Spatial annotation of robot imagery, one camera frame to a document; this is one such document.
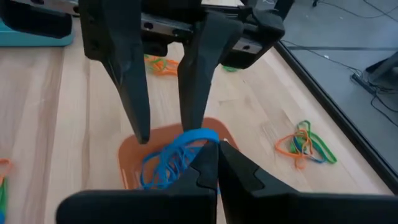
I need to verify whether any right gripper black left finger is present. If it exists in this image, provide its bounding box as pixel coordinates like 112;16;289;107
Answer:
55;140;218;224

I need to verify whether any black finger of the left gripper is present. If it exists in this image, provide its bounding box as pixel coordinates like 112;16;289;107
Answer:
177;12;244;131
78;0;152;145

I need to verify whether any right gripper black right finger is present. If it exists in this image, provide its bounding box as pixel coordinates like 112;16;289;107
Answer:
218;141;398;224

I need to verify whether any orange rubber band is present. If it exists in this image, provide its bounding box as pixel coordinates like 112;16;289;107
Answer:
275;129;315;170
144;55;178;71
0;157;12;187
144;55;180;77

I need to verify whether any orange plastic basket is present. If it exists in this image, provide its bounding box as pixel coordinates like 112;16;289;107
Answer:
117;117;239;190

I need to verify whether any light teal plastic basket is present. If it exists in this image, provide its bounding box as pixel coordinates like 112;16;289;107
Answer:
0;17;75;47

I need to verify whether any black power strip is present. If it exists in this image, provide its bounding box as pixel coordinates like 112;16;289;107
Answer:
351;73;379;96

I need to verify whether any black pole with round base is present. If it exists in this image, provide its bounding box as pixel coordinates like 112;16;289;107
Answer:
365;51;398;91

